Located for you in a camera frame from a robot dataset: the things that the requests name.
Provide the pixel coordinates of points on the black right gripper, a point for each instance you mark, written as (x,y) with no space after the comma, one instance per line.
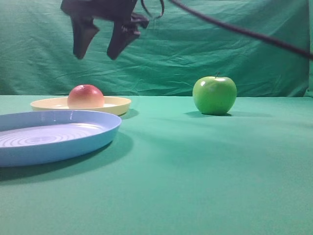
(125,29)

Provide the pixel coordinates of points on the yellow plate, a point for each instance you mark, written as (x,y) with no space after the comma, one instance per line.
(113,105)

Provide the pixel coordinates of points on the blue plate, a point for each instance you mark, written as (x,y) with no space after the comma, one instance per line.
(40,137)

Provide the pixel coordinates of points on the green backdrop cloth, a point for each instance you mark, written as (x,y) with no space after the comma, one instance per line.
(169,57)

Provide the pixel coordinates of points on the green apple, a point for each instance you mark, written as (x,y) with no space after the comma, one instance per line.
(214,95)

